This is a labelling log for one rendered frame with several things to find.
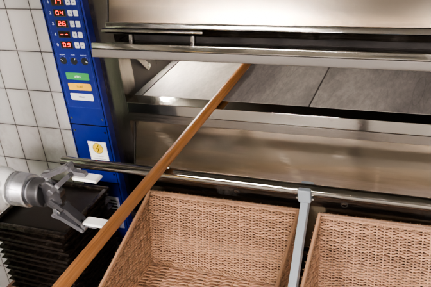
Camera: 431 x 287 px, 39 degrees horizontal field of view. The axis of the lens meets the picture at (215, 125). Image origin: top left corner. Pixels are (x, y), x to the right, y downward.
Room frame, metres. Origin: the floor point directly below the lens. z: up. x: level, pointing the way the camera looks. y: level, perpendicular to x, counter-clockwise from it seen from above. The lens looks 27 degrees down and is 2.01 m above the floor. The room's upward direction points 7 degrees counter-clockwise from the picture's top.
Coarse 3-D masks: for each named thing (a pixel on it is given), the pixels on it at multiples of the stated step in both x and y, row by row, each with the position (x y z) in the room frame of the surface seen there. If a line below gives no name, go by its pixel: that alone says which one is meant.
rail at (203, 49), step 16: (96, 48) 1.72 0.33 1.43; (112, 48) 1.70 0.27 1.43; (128, 48) 1.68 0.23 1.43; (144, 48) 1.65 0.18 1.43; (160, 48) 1.63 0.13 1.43; (176, 48) 1.61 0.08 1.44; (192, 48) 1.59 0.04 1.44; (208, 48) 1.57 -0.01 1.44; (224, 48) 1.56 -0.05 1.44; (240, 48) 1.54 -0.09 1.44; (256, 48) 1.52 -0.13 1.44; (272, 48) 1.50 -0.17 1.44; (288, 48) 1.49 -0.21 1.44
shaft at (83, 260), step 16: (224, 96) 1.78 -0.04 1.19; (208, 112) 1.66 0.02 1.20; (192, 128) 1.56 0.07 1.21; (176, 144) 1.47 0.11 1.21; (160, 160) 1.39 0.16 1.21; (144, 192) 1.27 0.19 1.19; (128, 208) 1.20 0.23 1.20; (112, 224) 1.13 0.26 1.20; (96, 240) 1.08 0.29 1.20; (80, 256) 1.03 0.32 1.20; (64, 272) 0.98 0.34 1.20; (80, 272) 1.00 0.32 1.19
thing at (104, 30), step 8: (104, 32) 1.76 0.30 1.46; (112, 32) 1.75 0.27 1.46; (120, 32) 1.74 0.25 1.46; (128, 32) 1.72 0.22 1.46; (136, 32) 1.71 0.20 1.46; (144, 32) 1.70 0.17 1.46; (152, 32) 1.69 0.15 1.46; (160, 32) 1.68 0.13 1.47; (168, 32) 1.67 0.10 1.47; (176, 32) 1.66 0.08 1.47; (184, 32) 1.65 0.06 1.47; (192, 32) 1.64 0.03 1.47; (200, 32) 1.63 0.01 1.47; (192, 40) 1.64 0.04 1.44
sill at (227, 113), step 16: (144, 96) 1.89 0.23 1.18; (144, 112) 1.83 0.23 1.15; (160, 112) 1.81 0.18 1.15; (176, 112) 1.78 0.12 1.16; (192, 112) 1.76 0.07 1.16; (224, 112) 1.72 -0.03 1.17; (240, 112) 1.69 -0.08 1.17; (256, 112) 1.67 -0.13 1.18; (272, 112) 1.65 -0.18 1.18; (288, 112) 1.64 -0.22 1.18; (304, 112) 1.63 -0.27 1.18; (320, 112) 1.62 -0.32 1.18; (336, 112) 1.60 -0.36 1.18; (352, 112) 1.59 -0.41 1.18; (368, 112) 1.58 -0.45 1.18; (384, 112) 1.57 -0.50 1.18; (336, 128) 1.57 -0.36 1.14; (352, 128) 1.55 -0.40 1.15; (368, 128) 1.53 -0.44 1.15; (384, 128) 1.52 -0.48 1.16; (400, 128) 1.50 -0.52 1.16; (416, 128) 1.48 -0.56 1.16
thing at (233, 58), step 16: (304, 48) 1.61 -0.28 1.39; (320, 48) 1.60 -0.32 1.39; (336, 48) 1.59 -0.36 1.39; (352, 48) 1.58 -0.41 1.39; (368, 48) 1.57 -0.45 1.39; (384, 48) 1.56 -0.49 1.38; (272, 64) 1.49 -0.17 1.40; (288, 64) 1.48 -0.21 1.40; (304, 64) 1.46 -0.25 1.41; (320, 64) 1.44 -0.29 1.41; (336, 64) 1.43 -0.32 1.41; (352, 64) 1.41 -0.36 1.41; (368, 64) 1.39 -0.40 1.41; (384, 64) 1.38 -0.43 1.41; (400, 64) 1.36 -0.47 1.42; (416, 64) 1.35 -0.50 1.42
